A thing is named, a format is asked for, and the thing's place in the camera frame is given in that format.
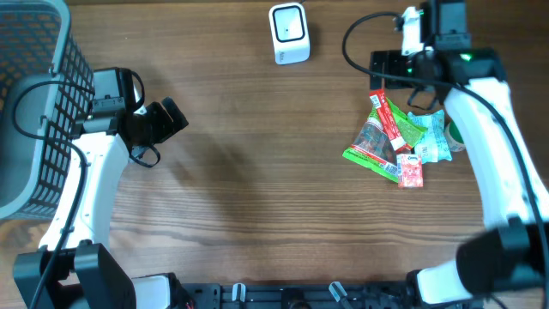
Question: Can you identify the green lid jar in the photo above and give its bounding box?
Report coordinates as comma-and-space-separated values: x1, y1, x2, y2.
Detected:
443, 121, 466, 152

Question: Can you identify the light blue wipes packet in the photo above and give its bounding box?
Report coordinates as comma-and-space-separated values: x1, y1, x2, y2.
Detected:
408, 110, 452, 163

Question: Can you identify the red toothpaste box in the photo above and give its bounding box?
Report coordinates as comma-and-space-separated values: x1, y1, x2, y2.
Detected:
370, 89, 411, 153

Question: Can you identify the green snack bag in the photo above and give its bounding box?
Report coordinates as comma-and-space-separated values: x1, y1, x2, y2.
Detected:
342, 100, 427, 183

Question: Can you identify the small red carton box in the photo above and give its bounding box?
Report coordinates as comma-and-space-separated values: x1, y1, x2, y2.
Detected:
396, 154, 424, 188

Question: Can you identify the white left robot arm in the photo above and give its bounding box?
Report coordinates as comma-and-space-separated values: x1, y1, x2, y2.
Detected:
14, 97, 194, 309

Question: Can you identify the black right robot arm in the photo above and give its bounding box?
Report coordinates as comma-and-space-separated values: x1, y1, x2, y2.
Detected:
394, 1, 548, 305

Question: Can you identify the white barcode scanner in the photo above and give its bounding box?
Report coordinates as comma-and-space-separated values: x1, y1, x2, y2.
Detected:
268, 2, 311, 65

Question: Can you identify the grey plastic basket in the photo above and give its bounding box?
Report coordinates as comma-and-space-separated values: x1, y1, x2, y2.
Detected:
1, 1, 94, 220

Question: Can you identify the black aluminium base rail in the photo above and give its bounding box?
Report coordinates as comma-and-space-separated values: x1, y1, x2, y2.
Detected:
175, 282, 413, 309

